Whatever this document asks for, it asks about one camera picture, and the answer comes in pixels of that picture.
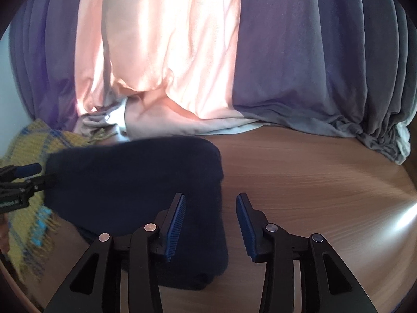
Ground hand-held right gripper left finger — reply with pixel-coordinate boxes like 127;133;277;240
44;192;187;313

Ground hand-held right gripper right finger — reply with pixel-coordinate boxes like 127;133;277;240
235;193;378;313

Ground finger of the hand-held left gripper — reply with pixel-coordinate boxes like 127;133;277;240
0;163;43;183
0;174;57;200

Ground dark blue pants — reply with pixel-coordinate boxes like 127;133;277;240
44;137;229;291

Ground yellow plaid blanket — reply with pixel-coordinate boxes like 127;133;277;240
0;118;127;276

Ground grey curtain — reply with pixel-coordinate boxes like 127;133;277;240
231;0;412;160
9;0;86;133

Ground pale sheer curtain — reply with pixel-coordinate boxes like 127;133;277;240
74;0;261;137

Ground white curtain lining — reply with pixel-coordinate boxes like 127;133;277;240
393;119;412;166

